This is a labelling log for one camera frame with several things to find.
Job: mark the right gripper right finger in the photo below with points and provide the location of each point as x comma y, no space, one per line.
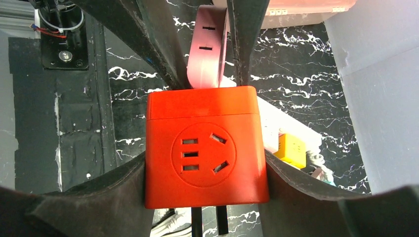
302,206

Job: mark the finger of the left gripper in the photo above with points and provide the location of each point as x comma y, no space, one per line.
147,27
245,36

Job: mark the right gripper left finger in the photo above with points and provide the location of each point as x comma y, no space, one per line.
110,205

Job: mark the pink plastic storage box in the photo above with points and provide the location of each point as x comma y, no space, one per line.
288,13

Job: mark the pink cube plug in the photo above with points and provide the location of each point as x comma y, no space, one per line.
207,53

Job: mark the red cube socket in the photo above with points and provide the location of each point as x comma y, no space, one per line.
204,148

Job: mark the white power strip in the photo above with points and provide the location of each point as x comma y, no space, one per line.
275,122

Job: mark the yellow cube plug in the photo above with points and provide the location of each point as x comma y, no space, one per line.
291,150

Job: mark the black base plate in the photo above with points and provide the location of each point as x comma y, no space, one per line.
62,103

